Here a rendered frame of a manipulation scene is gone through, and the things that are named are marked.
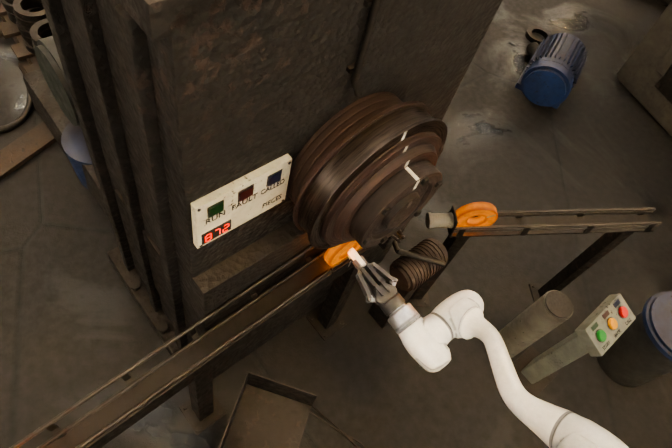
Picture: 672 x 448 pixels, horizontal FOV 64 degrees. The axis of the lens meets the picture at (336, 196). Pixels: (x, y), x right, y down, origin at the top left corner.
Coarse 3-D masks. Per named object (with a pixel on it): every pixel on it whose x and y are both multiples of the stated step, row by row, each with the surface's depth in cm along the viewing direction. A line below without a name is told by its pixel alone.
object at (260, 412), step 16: (256, 384) 156; (272, 384) 151; (240, 400) 155; (256, 400) 156; (272, 400) 157; (288, 400) 157; (304, 400) 155; (240, 416) 153; (256, 416) 154; (272, 416) 155; (288, 416) 155; (304, 416) 156; (224, 432) 140; (240, 432) 151; (256, 432) 152; (272, 432) 153; (288, 432) 153
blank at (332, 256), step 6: (336, 246) 168; (342, 246) 167; (348, 246) 170; (354, 246) 176; (360, 246) 180; (330, 252) 169; (336, 252) 168; (342, 252) 171; (324, 258) 173; (330, 258) 169; (336, 258) 172; (342, 258) 176; (330, 264) 172
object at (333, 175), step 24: (384, 120) 125; (408, 120) 127; (432, 120) 130; (360, 144) 123; (384, 144) 121; (336, 168) 123; (360, 168) 122; (312, 192) 128; (336, 192) 123; (312, 216) 130; (312, 240) 137
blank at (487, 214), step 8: (464, 208) 190; (472, 208) 189; (480, 208) 188; (488, 208) 189; (464, 216) 191; (472, 216) 192; (480, 216) 197; (488, 216) 192; (496, 216) 193; (464, 224) 196; (472, 224) 197; (480, 224) 197; (488, 224) 197
